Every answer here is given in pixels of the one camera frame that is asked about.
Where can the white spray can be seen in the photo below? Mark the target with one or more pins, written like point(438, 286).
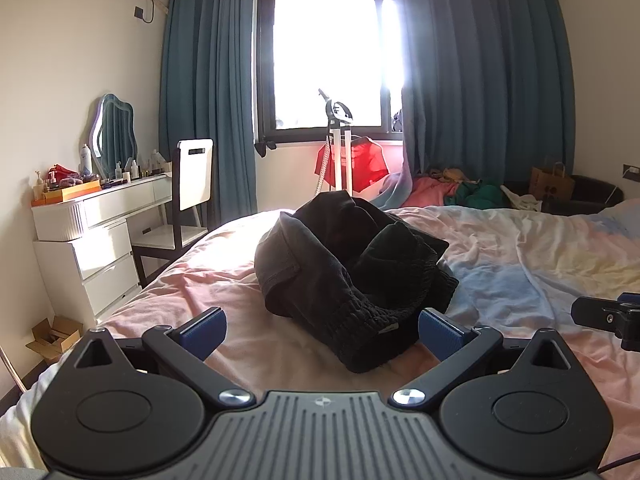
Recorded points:
point(86, 160)

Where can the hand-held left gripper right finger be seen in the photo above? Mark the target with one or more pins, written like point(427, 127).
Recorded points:
point(442, 335)

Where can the white drawer cabinet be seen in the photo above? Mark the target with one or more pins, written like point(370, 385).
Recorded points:
point(105, 270)

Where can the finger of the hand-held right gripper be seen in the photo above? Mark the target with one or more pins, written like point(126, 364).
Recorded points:
point(600, 310)

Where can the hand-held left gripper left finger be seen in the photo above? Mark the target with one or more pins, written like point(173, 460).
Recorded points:
point(202, 335)

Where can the open cardboard box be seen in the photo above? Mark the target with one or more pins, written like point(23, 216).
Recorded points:
point(50, 345)

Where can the white plastic bag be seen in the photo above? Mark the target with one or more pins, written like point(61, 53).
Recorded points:
point(525, 202)

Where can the wavy framed mirror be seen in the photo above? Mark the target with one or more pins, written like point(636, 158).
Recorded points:
point(117, 130)

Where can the white backed dark chair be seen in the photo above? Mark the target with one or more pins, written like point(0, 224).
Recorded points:
point(195, 175)

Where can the dark framed window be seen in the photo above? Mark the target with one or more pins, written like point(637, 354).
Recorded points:
point(325, 50)

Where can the white dressing table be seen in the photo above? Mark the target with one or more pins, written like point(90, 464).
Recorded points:
point(115, 200)

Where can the bed with pastel sheet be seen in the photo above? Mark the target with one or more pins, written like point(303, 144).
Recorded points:
point(525, 270)

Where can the pile of colourful clothes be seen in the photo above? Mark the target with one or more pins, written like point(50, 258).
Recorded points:
point(430, 190)

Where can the red garment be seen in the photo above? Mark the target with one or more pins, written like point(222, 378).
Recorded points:
point(370, 165)

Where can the white garment steamer stand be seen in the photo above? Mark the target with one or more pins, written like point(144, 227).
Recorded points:
point(340, 160)

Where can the brown paper bag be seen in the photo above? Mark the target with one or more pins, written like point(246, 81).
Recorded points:
point(550, 185)

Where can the blue curtain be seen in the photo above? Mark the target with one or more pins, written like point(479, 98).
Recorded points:
point(210, 85)
point(475, 60)

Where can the dark armchair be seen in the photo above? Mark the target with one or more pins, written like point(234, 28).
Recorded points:
point(590, 195)

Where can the orange tray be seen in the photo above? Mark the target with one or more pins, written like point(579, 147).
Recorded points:
point(65, 194)

